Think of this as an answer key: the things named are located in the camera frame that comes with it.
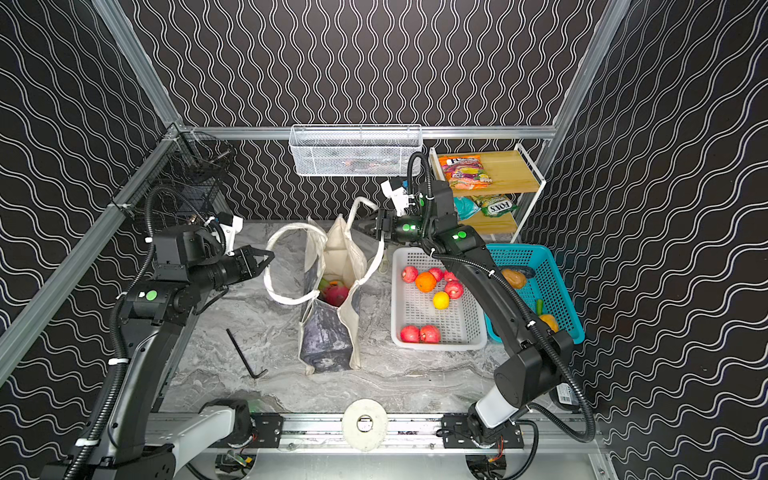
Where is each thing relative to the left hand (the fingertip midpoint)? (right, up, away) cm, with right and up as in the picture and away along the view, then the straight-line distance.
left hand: (277, 253), depth 67 cm
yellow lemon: (+42, -15, +27) cm, 52 cm away
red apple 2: (+37, -23, +19) cm, 47 cm away
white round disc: (+21, -46, +6) cm, 51 cm away
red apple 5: (+46, -11, +28) cm, 55 cm away
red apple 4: (+41, -7, +33) cm, 53 cm away
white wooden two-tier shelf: (+54, +17, +18) cm, 60 cm away
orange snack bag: (+46, +22, +16) cm, 54 cm away
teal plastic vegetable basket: (+76, -10, +29) cm, 81 cm away
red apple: (+31, -23, +19) cm, 43 cm away
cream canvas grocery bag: (+11, +1, +26) cm, 28 cm away
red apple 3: (+32, -7, +33) cm, 47 cm away
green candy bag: (+61, +16, +34) cm, 72 cm away
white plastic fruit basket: (+48, -22, +26) cm, 59 cm away
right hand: (+18, +5, +2) cm, 19 cm away
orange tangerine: (+37, -9, +30) cm, 49 cm away
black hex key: (-13, -34, +17) cm, 40 cm away
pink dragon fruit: (+9, -11, +19) cm, 24 cm away
